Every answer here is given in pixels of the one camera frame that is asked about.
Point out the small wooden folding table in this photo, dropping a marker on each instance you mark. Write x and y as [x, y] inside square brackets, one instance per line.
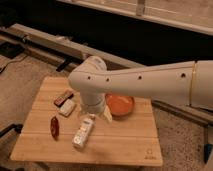
[132, 141]

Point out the orange ceramic bowl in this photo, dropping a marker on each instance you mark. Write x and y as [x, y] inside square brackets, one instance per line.
[120, 105]

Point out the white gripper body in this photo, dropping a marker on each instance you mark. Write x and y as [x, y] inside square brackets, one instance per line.
[107, 114]

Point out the brown chocolate bar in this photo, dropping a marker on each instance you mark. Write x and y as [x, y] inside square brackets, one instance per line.
[63, 97]

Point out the white plastic bottle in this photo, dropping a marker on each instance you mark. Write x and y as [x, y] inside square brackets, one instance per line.
[83, 132]

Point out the black table leg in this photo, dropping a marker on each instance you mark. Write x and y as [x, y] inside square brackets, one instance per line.
[16, 127]

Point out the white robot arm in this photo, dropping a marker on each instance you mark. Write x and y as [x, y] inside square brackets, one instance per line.
[184, 83]

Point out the white soap bar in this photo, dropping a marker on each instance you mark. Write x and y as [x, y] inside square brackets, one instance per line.
[67, 108]

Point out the red chili pepper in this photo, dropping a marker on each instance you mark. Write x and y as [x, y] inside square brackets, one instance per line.
[54, 127]

